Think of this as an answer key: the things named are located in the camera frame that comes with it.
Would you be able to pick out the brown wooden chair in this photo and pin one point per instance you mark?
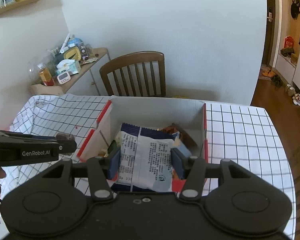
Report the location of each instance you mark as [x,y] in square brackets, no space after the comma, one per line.
[140,73]

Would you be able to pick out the white checked tablecloth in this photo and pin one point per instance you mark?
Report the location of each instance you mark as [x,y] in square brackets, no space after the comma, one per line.
[248,191]

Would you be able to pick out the wooden side cabinet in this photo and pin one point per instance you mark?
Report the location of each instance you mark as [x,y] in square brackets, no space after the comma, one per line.
[83,83]

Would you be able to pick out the green snack packet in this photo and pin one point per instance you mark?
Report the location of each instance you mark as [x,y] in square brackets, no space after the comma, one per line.
[112,146]

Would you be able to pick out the wooden wall shelf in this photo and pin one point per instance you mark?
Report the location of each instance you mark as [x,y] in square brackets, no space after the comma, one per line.
[16,5]

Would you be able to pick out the white blue snack bag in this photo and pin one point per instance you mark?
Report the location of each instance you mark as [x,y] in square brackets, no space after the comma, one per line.
[145,160]

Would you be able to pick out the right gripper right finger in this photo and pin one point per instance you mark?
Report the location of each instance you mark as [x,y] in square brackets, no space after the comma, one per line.
[193,170]

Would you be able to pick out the yellow clock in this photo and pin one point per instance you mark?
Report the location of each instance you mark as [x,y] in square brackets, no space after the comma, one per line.
[73,53]

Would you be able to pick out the light blue cookie packet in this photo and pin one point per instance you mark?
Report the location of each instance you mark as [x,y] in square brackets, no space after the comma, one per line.
[178,144]

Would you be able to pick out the dark wrapped small candy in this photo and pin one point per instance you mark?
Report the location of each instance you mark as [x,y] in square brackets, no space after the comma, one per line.
[65,136]

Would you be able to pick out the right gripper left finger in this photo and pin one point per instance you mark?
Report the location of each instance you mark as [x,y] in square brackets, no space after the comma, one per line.
[100,170]

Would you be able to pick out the tissue pack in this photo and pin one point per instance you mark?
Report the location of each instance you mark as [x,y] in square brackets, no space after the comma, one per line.
[67,65]

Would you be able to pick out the pink digital timer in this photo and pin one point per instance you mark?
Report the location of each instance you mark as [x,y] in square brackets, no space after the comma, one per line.
[63,78]

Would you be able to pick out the red cardboard box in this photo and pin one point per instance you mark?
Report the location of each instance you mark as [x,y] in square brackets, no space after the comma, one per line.
[152,113]

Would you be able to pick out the orange drink bottle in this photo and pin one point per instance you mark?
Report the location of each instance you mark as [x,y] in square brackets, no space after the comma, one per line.
[45,75]

